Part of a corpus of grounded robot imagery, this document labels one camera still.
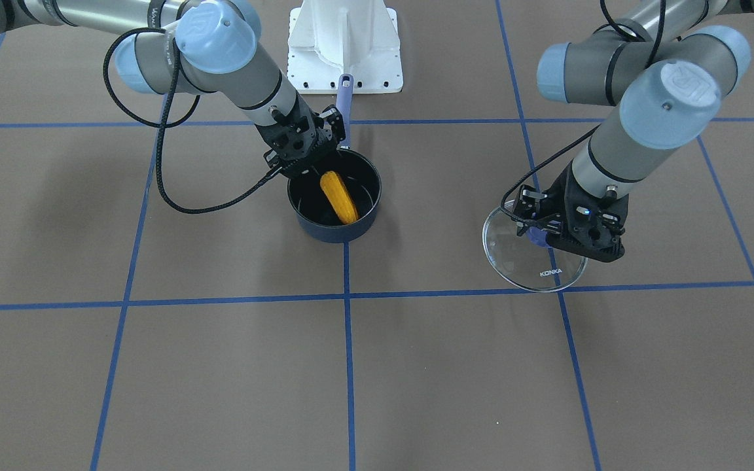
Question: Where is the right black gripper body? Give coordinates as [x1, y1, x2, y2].
[254, 105, 347, 179]

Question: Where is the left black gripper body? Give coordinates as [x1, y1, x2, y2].
[514, 166, 629, 263]

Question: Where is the glass lid with blue knob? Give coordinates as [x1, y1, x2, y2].
[482, 207, 588, 293]

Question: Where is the yellow plastic corn cob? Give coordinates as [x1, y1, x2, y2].
[319, 171, 360, 226]

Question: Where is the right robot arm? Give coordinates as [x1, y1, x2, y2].
[0, 1, 344, 178]

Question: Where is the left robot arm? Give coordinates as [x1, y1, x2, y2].
[507, 1, 754, 263]

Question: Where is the dark blue saucepan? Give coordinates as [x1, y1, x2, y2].
[287, 74, 382, 244]

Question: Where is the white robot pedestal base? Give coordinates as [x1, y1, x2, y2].
[285, 1, 404, 95]

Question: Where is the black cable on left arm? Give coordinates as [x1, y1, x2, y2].
[500, 0, 669, 217]

